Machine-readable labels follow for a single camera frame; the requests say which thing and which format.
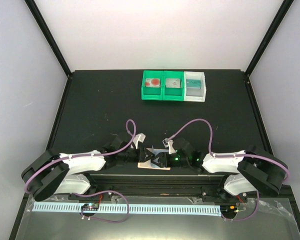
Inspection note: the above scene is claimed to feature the beige card holder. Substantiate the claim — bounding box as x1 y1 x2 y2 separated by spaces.
137 148 171 171

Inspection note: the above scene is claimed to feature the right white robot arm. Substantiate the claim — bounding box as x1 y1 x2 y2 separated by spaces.
150 138 289 202

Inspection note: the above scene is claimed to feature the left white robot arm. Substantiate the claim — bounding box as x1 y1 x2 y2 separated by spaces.
21 133 155 202

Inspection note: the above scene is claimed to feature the red dotted card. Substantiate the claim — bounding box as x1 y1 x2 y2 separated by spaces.
144 78 161 88

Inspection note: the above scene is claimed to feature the teal card in bin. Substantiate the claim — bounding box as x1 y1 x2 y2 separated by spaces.
186 79 202 89

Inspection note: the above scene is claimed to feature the grey patterned card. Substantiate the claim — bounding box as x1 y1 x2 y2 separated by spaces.
165 78 181 89

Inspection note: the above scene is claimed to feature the white bin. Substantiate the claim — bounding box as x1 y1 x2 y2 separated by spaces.
183 71 207 103

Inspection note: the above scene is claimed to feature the right circuit board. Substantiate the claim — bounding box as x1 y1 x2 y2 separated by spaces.
220 205 247 214

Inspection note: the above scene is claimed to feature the circuit board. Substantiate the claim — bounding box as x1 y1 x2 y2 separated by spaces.
81 203 99 211
220 205 247 214

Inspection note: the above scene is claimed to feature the left circuit board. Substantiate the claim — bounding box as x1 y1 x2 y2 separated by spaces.
81 203 99 211

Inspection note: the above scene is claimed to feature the left green bin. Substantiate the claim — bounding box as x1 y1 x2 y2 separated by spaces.
141 70 164 101

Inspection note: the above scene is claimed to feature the green bin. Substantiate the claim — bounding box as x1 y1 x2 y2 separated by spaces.
162 71 185 102
141 70 164 101

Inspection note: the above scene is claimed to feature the middle green bin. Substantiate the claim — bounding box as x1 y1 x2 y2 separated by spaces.
162 71 185 102

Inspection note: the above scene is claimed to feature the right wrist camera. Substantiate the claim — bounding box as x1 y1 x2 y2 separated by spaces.
162 138 176 155

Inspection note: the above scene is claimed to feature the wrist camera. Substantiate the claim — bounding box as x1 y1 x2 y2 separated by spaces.
162 138 176 155
132 133 146 149

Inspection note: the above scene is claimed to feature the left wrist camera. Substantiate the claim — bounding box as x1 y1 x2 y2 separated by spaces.
132 133 146 149

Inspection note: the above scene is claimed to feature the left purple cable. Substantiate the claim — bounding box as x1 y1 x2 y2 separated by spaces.
24 119 137 193

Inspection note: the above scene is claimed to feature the purple cable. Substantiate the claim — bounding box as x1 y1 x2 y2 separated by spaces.
162 118 291 222
24 119 137 193

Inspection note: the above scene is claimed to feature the black aluminium rail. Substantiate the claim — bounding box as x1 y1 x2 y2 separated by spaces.
91 174 223 197

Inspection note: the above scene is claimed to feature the white slotted cable duct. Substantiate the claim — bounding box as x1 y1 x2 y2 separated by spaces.
32 202 221 217

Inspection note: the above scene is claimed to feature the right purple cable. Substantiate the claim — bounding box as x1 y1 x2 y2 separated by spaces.
162 118 291 222

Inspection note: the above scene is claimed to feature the left black frame post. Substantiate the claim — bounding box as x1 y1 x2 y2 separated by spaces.
24 0 72 78

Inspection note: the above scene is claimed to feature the black frame post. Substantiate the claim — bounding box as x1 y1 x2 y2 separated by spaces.
245 0 294 77
24 0 72 78

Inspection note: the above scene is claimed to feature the right black frame post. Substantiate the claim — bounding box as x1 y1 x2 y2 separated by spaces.
245 0 294 77

